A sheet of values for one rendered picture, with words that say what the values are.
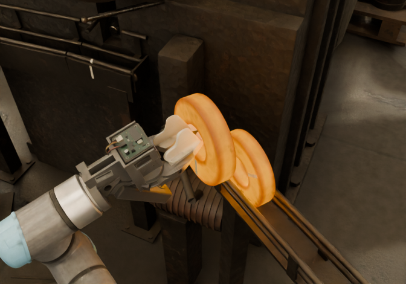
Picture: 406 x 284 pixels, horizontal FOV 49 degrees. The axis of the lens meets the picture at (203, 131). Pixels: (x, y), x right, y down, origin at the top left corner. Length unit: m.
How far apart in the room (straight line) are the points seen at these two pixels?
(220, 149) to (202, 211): 0.41
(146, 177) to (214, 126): 0.13
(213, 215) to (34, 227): 0.49
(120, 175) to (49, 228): 0.13
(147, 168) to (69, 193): 0.12
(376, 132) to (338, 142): 0.19
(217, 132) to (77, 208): 0.24
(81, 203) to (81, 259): 0.11
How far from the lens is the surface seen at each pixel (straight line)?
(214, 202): 1.06
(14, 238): 0.70
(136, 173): 0.67
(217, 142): 0.67
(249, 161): 0.81
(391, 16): 2.61
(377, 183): 1.88
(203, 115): 0.68
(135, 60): 1.16
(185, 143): 0.70
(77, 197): 0.68
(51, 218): 0.69
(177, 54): 1.00
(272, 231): 0.81
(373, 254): 1.68
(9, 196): 1.85
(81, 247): 0.77
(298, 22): 0.99
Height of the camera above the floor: 1.38
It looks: 45 degrees down
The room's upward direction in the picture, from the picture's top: straight up
